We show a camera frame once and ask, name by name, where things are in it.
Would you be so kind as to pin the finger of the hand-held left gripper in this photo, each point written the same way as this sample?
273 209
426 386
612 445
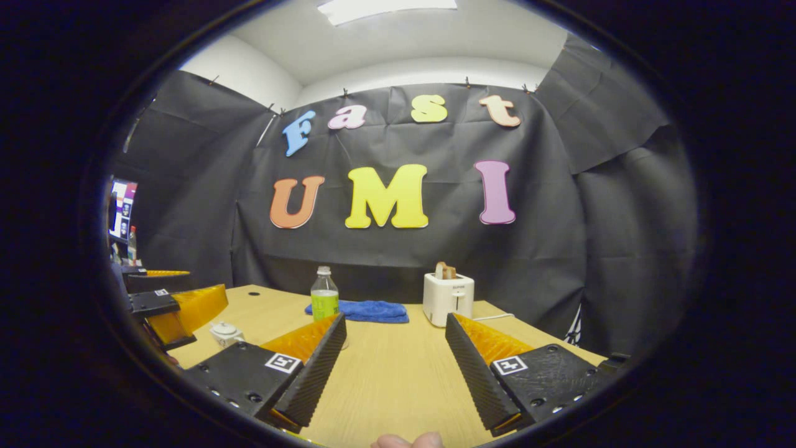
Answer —
155 283
152 303

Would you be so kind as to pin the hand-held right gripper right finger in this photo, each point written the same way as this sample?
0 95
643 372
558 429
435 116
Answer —
476 373

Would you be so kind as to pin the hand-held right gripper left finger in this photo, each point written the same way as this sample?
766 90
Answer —
314 379

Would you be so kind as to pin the white teacup lid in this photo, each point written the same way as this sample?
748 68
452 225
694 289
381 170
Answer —
224 328

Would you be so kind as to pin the clear green-label water bottle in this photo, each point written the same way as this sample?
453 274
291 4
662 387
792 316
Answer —
324 298

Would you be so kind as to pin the red-capped plastic bottle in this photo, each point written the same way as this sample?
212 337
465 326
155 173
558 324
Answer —
132 244

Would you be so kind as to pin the white toaster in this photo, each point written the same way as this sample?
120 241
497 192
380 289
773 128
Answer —
448 298

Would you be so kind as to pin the computer monitor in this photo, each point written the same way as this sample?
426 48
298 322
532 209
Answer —
123 208

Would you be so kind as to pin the blue towel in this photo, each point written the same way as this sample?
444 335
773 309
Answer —
373 311

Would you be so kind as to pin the pale bread slice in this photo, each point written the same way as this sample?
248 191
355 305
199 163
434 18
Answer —
440 271

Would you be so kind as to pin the black backdrop cloth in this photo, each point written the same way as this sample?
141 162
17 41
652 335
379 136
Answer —
404 249

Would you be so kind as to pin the ceiling light panel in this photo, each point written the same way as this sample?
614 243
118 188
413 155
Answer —
385 9

